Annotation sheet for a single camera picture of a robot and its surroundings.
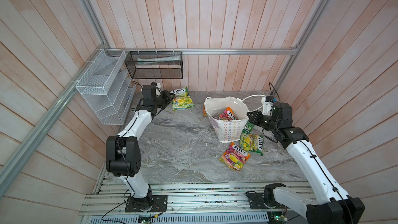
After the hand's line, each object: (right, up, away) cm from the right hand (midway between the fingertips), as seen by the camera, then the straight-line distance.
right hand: (246, 112), depth 77 cm
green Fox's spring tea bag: (-34, +7, +11) cm, 36 cm away
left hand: (-37, +10, +11) cm, 40 cm away
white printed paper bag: (-8, -10, +5) cm, 14 cm away
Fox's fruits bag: (-6, -2, +16) cm, 17 cm away
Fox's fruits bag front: (-4, -26, +9) cm, 27 cm away
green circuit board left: (-50, -51, -5) cm, 71 cm away
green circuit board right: (+12, -49, -6) cm, 51 cm away
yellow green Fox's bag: (+8, -18, +14) cm, 24 cm away
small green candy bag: (+8, -10, +22) cm, 25 cm away
